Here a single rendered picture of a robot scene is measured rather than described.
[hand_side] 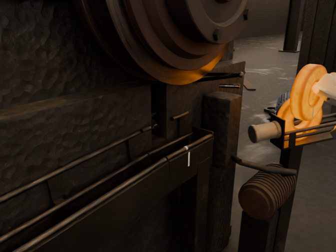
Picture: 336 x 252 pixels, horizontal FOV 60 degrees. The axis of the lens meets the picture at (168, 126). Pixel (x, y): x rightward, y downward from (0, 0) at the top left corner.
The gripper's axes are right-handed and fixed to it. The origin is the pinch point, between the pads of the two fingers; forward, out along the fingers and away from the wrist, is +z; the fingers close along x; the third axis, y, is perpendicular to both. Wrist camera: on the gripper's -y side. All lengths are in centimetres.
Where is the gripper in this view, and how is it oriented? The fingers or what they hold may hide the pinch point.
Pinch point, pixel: (311, 85)
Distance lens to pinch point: 91.1
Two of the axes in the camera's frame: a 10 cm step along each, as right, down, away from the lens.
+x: -7.7, 2.1, -6.0
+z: -6.1, -5.2, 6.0
